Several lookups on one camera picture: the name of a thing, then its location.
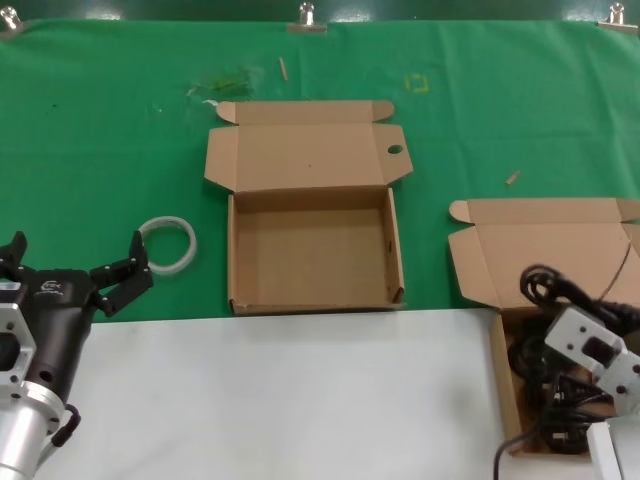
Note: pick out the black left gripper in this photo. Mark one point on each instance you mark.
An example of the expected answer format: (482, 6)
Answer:
(60, 320)

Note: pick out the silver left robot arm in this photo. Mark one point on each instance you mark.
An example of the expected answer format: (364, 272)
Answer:
(25, 430)

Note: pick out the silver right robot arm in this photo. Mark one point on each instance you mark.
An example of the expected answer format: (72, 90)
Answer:
(607, 450)

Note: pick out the cardboard box with round hole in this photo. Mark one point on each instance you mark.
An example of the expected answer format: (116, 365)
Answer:
(300, 145)

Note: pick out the clear tape roll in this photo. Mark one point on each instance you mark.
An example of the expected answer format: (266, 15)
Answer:
(187, 245)

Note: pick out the green table cloth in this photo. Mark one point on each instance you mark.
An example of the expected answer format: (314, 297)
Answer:
(100, 125)

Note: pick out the clear plastic wrapper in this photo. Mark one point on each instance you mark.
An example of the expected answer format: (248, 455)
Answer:
(230, 82)

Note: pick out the metal binder clip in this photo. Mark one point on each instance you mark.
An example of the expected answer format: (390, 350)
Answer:
(9, 25)
(306, 22)
(617, 19)

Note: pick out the long wooden stick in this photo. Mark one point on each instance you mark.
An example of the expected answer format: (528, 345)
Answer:
(283, 68)

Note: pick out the small cardboard scrap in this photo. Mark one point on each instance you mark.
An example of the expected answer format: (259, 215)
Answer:
(513, 177)

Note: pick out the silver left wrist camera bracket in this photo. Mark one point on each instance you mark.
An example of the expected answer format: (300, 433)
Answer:
(12, 320)

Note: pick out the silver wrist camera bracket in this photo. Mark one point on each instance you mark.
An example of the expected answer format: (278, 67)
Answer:
(12, 320)
(570, 330)

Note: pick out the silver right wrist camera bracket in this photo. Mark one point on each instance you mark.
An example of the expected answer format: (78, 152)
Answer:
(570, 330)

